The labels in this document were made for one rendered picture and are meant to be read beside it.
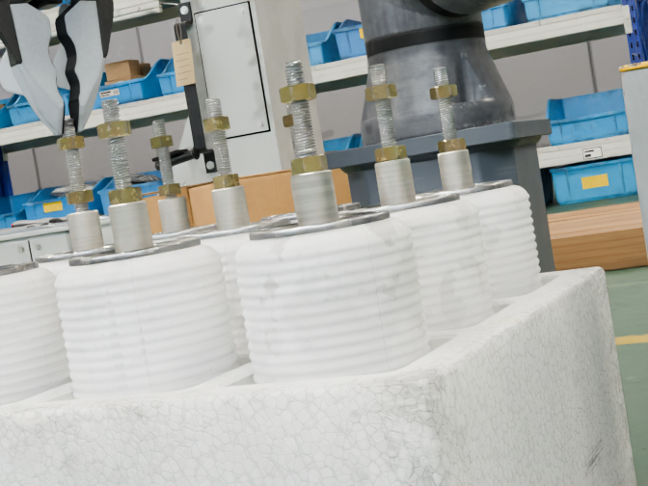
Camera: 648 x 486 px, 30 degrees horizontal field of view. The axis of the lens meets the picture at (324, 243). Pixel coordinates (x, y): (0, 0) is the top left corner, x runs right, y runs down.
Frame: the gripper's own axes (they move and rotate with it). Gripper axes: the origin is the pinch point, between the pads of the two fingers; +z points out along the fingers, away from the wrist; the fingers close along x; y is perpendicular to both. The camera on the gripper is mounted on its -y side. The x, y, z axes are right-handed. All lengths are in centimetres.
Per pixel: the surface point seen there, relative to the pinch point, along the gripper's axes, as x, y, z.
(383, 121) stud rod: -10.2, -20.6, 4.5
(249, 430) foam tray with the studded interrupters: 7.7, -27.6, 18.7
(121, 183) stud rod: 5.6, -15.5, 5.7
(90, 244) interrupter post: 0.4, -0.4, 9.2
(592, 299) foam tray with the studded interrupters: -26.6, -21.0, 18.7
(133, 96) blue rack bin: -260, 438, -47
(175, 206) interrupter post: -10.2, 4.9, 7.6
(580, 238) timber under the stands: -152, 85, 28
